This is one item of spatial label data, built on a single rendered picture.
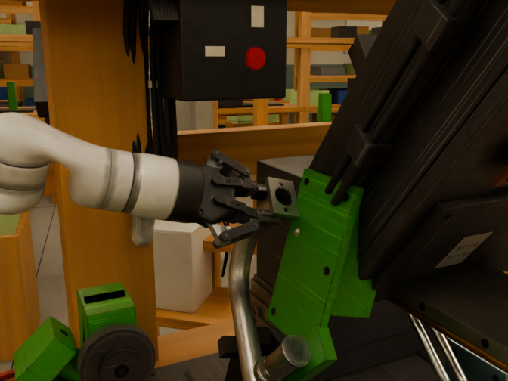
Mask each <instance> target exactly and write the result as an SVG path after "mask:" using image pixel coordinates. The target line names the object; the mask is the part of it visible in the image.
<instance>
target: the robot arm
mask: <svg viewBox="0 0 508 381"><path fill-rule="evenodd" d="M51 161H54V162H56V163H60V164H61V165H62V166H64V167H65V168H67V169H68V170H69V195H70V199H71V200H72V201H73V203H75V204H76V205H78V206H83V207H87V208H92V209H102V210H107V211H113V212H123V213H127V214H129V215H132V241H133V243H134V244H135V245H136V246H149V245H150V244H151V241H152V238H153V229H154V224H155V219H157V220H163V221H173V222H180V223H197V224H199V225H201V226H203V227H204V228H209V229H210V231H211V233H212V235H213V237H214V238H215V239H214V240H213V242H212V245H213V246H214V247H215V248H216V249H220V248H222V247H224V246H228V245H230V244H232V243H236V242H238V241H241V240H244V239H246V238H249V237H250V236H251V235H252V234H253V233H254V232H255V231H257V230H258V229H259V226H264V227H270V228H276V227H277V226H278V225H280V224H281V223H282V222H283V221H285V220H286V218H283V217H277V216H272V215H271V211H268V210H264V209H261V210H258V209H254V208H252V207H249V206H246V204H245V203H243V202H240V201H237V200H236V199H235V197H248V196H250V198H251V199H253V200H263V201H264V200H265V199H266V198H267V197H268V193H267V188H266V185H265V184H257V183H256V182H255V181H253V180H252V178H251V174H252V173H251V171H250V170H249V169H248V168H247V167H245V166H243V165H241V164H239V163H238V162H236V161H235V160H233V159H231V158H230V157H229V156H226V155H225V154H223V153H222V152H220V151H218V150H213V151H212V152H211V154H210V155H209V156H208V157H207V159H206V160H205V165H202V166H199V165H198V164H197V163H193V162H189V161H185V160H177V159H173V158H169V157H165V156H158V155H154V154H148V153H130V152H127V151H123V150H116V149H111V148H107V147H100V146H97V145H95V144H91V143H88V142H86V141H83V140H81V139H79V138H76V137H73V136H72V135H68V134H67V133H65V132H62V131H61V130H59V129H56V128H55V127H53V126H51V125H49V124H47V123H45V122H43V121H41V120H39V119H37V118H34V117H32V116H29V115H26V114H23V113H15V112H8V113H0V214H2V215H16V214H20V213H23V212H26V211H28V210H30V209H31V208H33V207H34V206H35V205H36V204H37V203H38V202H39V201H40V199H41V198H42V195H43V192H44V189H45V183H46V179H47V176H48V170H49V167H50V164H51ZM232 170H234V171H235V172H237V173H239V175H238V174H237V173H235V172H233V171H232ZM222 221H226V222H228V223H231V224H235V223H240V224H242V225H240V226H237V227H235V228H231V227H230V226H221V225H219V223H221V222H222Z"/></svg>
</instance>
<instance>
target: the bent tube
mask: <svg viewBox="0 0 508 381"><path fill-rule="evenodd" d="M265 183H266V188H267V193H268V197H267V198H266V199H265V200H264V201H263V202H262V203H261V204H260V205H259V206H258V207H257V208H256V209H258V210H261V209H264V210H268V211H271V215H272V216H277V217H283V218H292V219H298V218H299V217H300V214H299V207H298V203H297V199H296V192H295V188H294V184H293V181H288V180H283V179H279V178H272V177H267V178H266V179H265ZM267 228H268V227H264V226H259V229H258V230H257V231H255V232H254V233H253V234H252V235H251V236H250V237H249V238H246V239H244V240H241V241H238V242H236V243H234V246H233V249H232V253H231V260H230V266H229V275H228V287H229V296H230V302H231V310H232V316H233V321H234V330H235V335H236V340H237V349H238V354H239V359H240V368H241V373H242V378H243V381H256V378H255V377H254V373H253V368H254V365H255V363H256V362H257V361H258V360H259V359H260V358H262V352H261V347H260V343H259V335H258V331H257V326H256V319H255V315H254V310H253V306H252V298H251V293H250V287H249V273H250V265H251V261H252V254H253V252H254V249H255V247H256V244H257V242H258V239H259V238H260V236H261V235H262V233H263V232H264V231H265V230H266V229H267Z"/></svg>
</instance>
